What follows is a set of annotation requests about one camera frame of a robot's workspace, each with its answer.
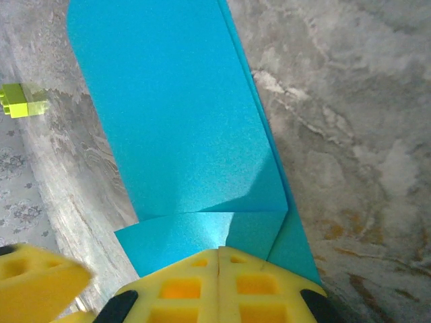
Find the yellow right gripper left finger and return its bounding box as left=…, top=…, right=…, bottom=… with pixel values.
left=96, top=247, right=220, bottom=323

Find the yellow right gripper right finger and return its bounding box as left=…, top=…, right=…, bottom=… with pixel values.
left=218, top=246, right=345, bottom=323

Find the blue cloth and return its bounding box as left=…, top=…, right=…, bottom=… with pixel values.
left=65, top=0, right=323, bottom=287

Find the green toy brick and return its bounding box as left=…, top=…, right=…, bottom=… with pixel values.
left=0, top=83, right=52, bottom=120

